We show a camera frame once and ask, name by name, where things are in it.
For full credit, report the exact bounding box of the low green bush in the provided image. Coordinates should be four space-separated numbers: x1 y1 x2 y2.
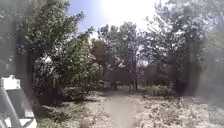
143 84 175 98

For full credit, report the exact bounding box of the dry grassy verge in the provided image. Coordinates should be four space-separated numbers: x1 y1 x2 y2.
34 90 113 128

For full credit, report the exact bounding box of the pale dirt path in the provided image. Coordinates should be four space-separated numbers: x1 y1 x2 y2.
98 90 143 128

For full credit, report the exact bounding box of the wood of trees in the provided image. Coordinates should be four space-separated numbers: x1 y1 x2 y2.
0 0 224 104

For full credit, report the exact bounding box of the dry litter-strewn verge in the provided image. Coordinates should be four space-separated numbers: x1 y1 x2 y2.
131 93 224 128

